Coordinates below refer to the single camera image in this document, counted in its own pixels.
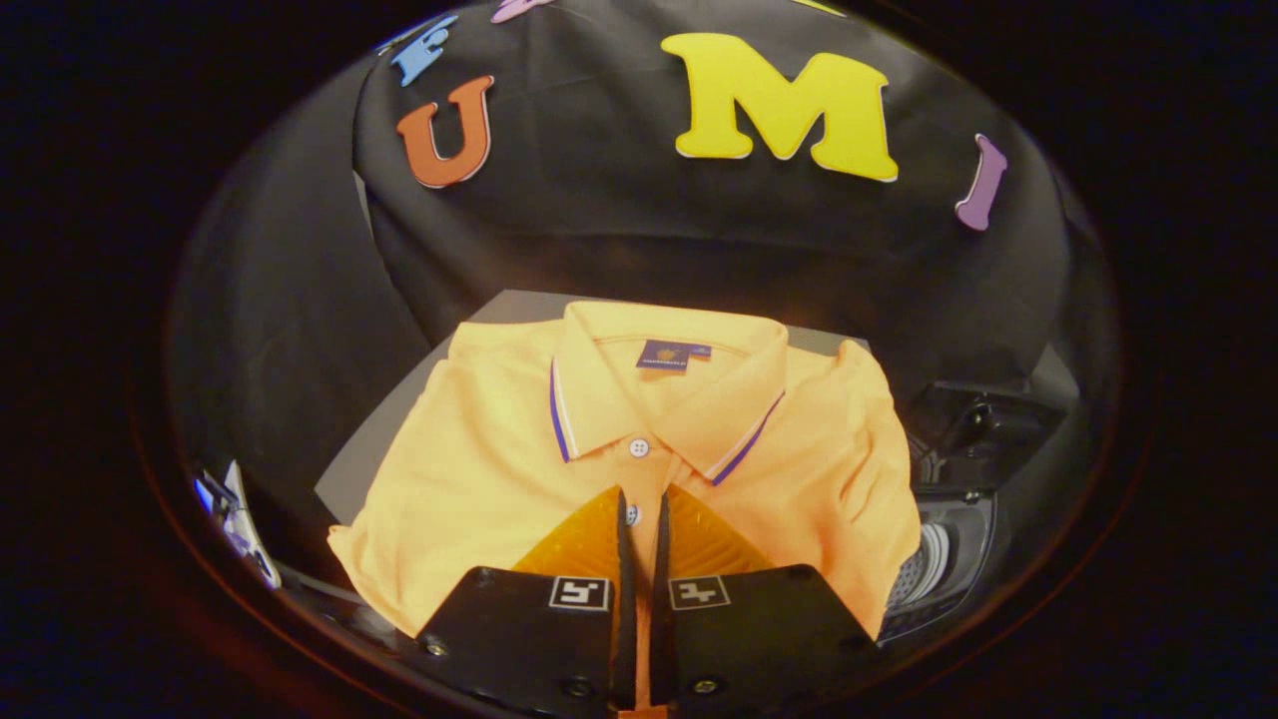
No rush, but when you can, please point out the grey cabinet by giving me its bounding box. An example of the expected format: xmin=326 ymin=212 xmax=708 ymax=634
xmin=315 ymin=290 xmax=870 ymax=525

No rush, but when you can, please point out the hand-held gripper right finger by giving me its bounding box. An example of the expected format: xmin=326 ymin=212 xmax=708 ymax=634
xmin=651 ymin=484 xmax=882 ymax=712

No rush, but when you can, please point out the black backdrop cloth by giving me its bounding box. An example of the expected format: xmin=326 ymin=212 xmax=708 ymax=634
xmin=165 ymin=0 xmax=1124 ymax=560

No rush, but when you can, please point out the grey washing machine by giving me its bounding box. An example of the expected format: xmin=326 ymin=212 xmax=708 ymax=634
xmin=877 ymin=454 xmax=999 ymax=645

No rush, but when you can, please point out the orange polo shirt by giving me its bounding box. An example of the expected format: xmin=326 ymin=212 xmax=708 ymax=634
xmin=327 ymin=300 xmax=923 ymax=712

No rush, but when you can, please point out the white and blue device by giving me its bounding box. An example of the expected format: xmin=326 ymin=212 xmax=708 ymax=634
xmin=195 ymin=459 xmax=283 ymax=590

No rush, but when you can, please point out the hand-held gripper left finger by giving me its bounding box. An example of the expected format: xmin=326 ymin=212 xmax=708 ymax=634
xmin=414 ymin=486 xmax=638 ymax=715

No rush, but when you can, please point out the dark washing machine lid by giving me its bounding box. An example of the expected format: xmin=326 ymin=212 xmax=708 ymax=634
xmin=904 ymin=379 xmax=1069 ymax=495

